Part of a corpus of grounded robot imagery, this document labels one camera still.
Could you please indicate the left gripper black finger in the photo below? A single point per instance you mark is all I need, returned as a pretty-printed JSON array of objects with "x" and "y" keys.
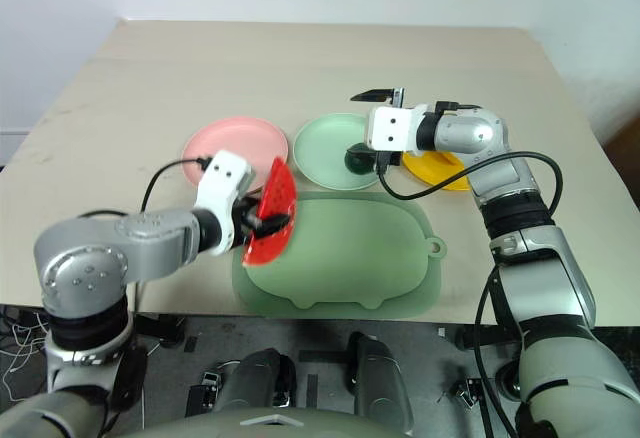
[{"x": 276, "y": 222}]

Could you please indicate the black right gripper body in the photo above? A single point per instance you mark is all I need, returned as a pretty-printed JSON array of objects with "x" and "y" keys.
[{"x": 387, "y": 160}]

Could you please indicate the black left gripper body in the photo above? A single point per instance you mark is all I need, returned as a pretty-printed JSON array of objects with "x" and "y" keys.
[{"x": 245, "y": 218}]

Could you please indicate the dark green round toy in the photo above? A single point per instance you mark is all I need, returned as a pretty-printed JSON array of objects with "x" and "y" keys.
[{"x": 360, "y": 162}]

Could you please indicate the red plate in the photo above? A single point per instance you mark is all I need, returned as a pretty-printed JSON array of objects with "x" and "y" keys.
[{"x": 278, "y": 193}]

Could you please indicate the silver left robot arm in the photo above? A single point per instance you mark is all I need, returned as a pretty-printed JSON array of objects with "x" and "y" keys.
[{"x": 100, "y": 253}]

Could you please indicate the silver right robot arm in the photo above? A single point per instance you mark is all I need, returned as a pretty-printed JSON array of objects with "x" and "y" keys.
[{"x": 545, "y": 268}]

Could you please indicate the light green plate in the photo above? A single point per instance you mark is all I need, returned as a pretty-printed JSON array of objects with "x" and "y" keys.
[{"x": 325, "y": 153}]

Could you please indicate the yellow plate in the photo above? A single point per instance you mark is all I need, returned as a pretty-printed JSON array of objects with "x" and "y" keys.
[{"x": 435, "y": 170}]

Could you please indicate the pink plate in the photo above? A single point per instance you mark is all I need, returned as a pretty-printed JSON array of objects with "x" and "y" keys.
[{"x": 235, "y": 140}]

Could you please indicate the green pig-shaped silicone mat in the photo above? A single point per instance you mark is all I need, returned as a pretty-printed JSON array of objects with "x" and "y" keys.
[{"x": 350, "y": 253}]

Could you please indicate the dark grey rounded shape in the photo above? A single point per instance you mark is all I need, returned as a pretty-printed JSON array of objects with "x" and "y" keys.
[
  {"x": 257, "y": 378},
  {"x": 377, "y": 378}
]

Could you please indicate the grey robot torso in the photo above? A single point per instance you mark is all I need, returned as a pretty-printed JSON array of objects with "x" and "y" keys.
[{"x": 260, "y": 420}]

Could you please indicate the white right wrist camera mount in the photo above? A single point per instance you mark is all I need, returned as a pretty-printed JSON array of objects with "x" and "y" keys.
[{"x": 392, "y": 128}]

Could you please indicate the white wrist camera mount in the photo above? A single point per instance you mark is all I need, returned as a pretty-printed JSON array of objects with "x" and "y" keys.
[
  {"x": 223, "y": 178},
  {"x": 392, "y": 128}
]

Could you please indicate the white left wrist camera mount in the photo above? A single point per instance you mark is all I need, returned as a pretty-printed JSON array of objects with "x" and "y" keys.
[{"x": 223, "y": 178}]

